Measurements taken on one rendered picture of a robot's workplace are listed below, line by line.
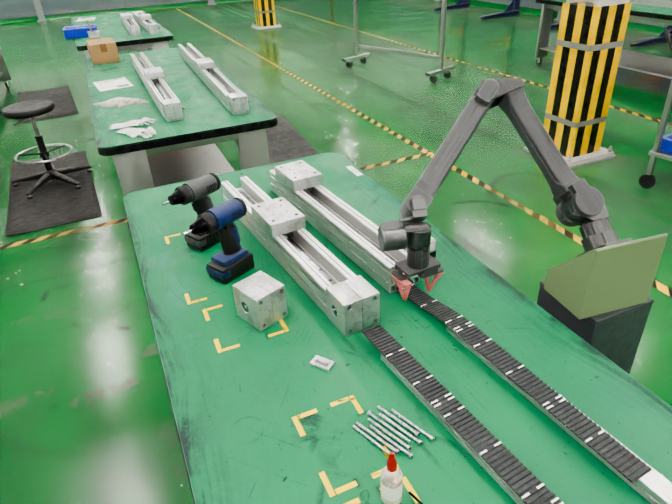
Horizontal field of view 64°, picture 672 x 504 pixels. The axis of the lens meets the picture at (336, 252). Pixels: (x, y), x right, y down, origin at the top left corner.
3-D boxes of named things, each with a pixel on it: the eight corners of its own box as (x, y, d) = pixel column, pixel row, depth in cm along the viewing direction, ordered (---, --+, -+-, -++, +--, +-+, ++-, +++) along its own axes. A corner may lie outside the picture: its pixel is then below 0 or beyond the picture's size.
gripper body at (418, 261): (393, 269, 137) (394, 244, 134) (425, 258, 141) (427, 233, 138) (408, 281, 132) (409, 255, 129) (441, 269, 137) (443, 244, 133)
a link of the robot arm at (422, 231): (435, 227, 128) (427, 217, 133) (407, 231, 127) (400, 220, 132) (433, 252, 132) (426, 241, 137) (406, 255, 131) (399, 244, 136)
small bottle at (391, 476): (394, 484, 95) (395, 439, 89) (406, 501, 92) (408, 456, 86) (376, 494, 94) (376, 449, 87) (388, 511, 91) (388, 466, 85)
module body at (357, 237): (419, 282, 148) (420, 256, 144) (389, 294, 144) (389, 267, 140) (295, 184, 209) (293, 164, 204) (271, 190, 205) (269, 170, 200)
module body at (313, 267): (361, 304, 140) (360, 278, 136) (327, 317, 136) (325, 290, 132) (249, 196, 201) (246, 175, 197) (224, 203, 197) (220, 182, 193)
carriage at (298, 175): (323, 191, 188) (322, 173, 185) (295, 199, 184) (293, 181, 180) (303, 176, 200) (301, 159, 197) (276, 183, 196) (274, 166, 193)
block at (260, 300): (295, 311, 140) (292, 280, 135) (260, 331, 133) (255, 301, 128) (271, 295, 146) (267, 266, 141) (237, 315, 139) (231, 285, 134)
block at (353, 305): (387, 320, 135) (388, 289, 130) (345, 337, 130) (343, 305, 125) (368, 302, 141) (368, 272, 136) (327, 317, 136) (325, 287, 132)
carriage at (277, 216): (306, 235, 162) (305, 215, 158) (273, 245, 158) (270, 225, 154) (284, 215, 174) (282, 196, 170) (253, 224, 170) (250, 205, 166)
